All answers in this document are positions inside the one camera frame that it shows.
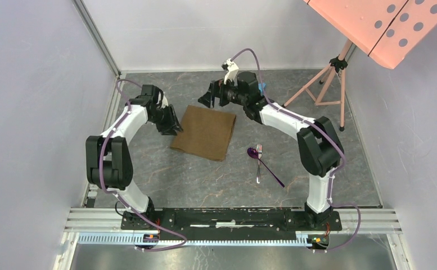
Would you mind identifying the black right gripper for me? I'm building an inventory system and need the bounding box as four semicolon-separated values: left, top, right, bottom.
198;75;247;110

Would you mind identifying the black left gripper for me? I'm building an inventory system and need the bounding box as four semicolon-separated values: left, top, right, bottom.
150;105;184;137

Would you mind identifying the brown cloth napkin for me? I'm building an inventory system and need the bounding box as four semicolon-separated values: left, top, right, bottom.
170;105;236;161

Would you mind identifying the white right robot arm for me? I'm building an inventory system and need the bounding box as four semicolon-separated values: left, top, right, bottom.
198;71;344;230

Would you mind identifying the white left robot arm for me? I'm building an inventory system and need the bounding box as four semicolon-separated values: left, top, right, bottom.
85;84;183;229

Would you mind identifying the blue wooden triangle block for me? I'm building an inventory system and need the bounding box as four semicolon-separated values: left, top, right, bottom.
258;83;266;94

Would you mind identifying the purple spoon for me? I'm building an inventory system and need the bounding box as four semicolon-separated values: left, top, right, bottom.
247;147;285;188

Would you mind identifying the silver fork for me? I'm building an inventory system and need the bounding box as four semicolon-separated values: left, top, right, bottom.
256;144;263;184

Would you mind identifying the pink tripod stand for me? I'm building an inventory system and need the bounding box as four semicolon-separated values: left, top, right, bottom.
283;39;353;132

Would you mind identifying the pink perforated stand board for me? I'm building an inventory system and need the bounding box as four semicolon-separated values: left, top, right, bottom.
306;0;437;69

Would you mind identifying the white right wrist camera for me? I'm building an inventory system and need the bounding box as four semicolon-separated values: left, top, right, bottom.
221;58;239;86

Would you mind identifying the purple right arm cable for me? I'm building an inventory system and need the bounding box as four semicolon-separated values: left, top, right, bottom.
230;48;362;254

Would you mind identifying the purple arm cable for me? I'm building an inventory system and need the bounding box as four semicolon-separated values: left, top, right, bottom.
98;78;188;253
230;48;362;254

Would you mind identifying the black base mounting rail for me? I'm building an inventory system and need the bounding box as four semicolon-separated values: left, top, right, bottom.
120;207;343;241

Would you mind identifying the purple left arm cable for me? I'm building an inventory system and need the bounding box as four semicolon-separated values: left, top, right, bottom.
98;78;188;253

